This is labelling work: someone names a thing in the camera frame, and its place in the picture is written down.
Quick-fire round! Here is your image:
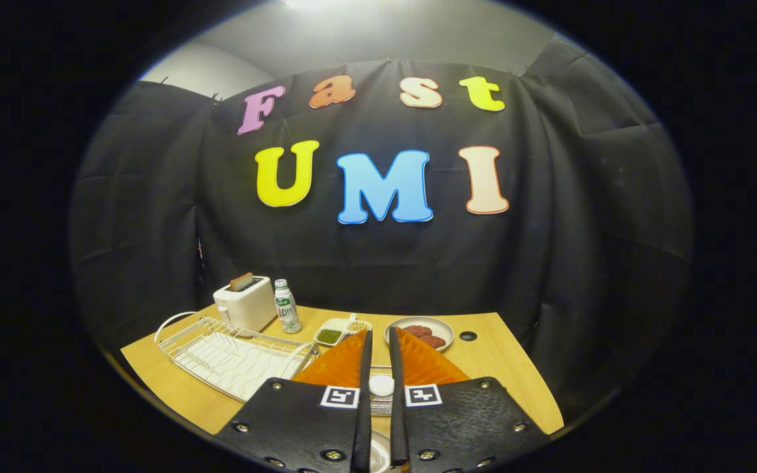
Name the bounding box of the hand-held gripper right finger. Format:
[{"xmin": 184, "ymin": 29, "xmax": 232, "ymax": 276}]
[{"xmin": 388, "ymin": 326, "xmax": 551, "ymax": 472}]

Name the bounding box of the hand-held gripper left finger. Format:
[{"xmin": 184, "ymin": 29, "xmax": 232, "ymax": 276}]
[{"xmin": 213, "ymin": 328, "xmax": 375, "ymax": 472}]

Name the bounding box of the metal wire basket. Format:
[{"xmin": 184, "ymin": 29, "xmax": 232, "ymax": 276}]
[{"xmin": 371, "ymin": 365, "xmax": 394, "ymax": 417}]

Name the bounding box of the beige round plate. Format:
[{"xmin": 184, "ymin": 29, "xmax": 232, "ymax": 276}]
[{"xmin": 370, "ymin": 430, "xmax": 394, "ymax": 472}]

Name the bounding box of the white wire dish rack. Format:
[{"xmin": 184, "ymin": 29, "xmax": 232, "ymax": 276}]
[{"xmin": 154, "ymin": 311, "xmax": 319, "ymax": 403}]

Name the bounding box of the white divided dish with beans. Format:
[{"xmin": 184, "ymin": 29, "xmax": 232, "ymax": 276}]
[{"xmin": 313, "ymin": 313, "xmax": 373, "ymax": 347}]

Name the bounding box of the beige plate with meat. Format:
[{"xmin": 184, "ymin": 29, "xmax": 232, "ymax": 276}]
[{"xmin": 384, "ymin": 316, "xmax": 455, "ymax": 352}]

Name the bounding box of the white plastic bottle green label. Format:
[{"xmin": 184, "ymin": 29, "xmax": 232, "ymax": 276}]
[{"xmin": 274, "ymin": 279, "xmax": 302, "ymax": 334}]

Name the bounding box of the white drip tray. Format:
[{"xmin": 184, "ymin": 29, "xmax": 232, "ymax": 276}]
[{"xmin": 185, "ymin": 332, "xmax": 300, "ymax": 401}]

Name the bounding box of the white toaster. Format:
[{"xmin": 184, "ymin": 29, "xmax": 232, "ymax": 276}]
[{"xmin": 213, "ymin": 276, "xmax": 278, "ymax": 332}]

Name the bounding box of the black backdrop cloth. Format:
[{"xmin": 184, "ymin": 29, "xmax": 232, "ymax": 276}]
[{"xmin": 70, "ymin": 39, "xmax": 695, "ymax": 421}]

